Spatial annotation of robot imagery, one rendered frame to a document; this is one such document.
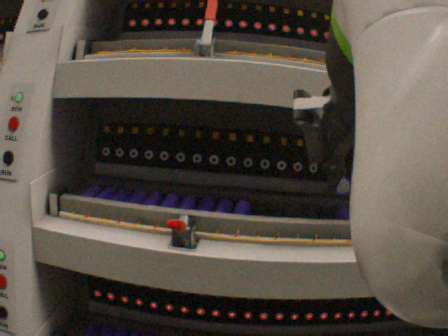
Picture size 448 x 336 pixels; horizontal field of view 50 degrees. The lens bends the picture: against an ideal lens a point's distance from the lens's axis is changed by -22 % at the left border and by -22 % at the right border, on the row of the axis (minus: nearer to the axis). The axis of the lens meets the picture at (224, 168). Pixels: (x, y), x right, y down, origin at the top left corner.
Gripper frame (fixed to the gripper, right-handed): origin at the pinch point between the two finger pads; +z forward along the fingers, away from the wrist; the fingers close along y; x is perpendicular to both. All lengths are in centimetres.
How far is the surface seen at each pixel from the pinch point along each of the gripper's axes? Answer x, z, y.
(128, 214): -4.7, 6.6, -22.0
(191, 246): -7.9, 3.1, -14.5
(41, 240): -10.2, 3.3, -32.0
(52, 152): 1.5, 6.5, -33.5
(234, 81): 8.7, 0.8, -11.9
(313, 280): -10.7, 3.7, -2.1
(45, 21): 16.9, -1.5, -37.3
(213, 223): -4.6, 6.6, -12.9
